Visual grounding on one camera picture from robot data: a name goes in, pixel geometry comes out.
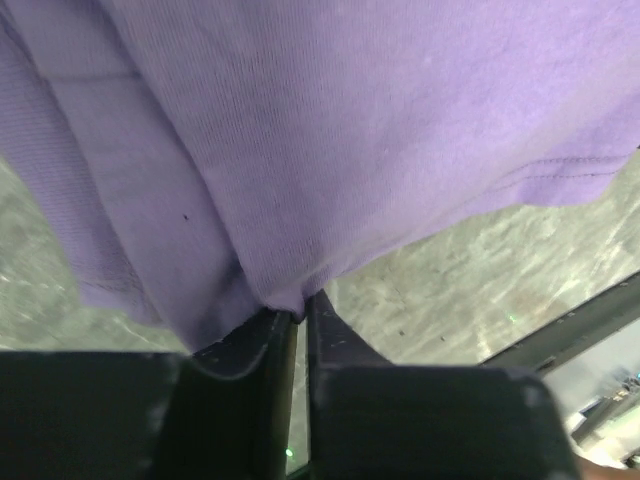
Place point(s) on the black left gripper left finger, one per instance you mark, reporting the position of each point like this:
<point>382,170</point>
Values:
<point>222,413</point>

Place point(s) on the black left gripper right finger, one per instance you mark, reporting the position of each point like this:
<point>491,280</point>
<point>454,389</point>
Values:
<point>372,419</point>

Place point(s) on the lavender t shirt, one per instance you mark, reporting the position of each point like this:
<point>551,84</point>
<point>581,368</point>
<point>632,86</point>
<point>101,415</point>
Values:
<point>201,160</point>

